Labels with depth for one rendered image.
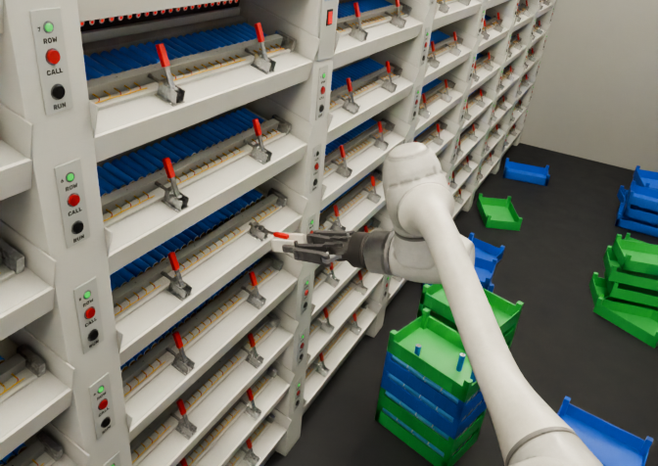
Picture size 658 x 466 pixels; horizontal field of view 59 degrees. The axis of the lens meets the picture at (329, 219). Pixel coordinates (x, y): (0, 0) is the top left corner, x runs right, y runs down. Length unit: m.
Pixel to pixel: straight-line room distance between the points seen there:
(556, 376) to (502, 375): 1.71
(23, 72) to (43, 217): 0.19
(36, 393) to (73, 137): 0.40
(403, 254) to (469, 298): 0.24
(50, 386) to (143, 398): 0.26
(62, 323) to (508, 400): 0.63
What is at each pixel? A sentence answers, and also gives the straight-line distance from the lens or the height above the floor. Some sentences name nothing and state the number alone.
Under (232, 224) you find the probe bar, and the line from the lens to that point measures 1.31.
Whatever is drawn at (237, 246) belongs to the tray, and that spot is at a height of 0.91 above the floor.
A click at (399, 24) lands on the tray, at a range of 1.79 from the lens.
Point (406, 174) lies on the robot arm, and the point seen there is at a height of 1.19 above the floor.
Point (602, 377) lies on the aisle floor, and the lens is 2.67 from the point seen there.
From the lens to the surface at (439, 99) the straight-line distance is 2.50.
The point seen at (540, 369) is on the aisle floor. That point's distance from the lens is 2.57.
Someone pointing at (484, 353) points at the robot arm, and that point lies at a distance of 0.88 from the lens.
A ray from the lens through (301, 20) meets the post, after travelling 1.31.
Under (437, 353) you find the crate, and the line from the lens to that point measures 1.98.
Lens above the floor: 1.59
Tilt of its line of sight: 29 degrees down
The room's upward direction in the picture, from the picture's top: 6 degrees clockwise
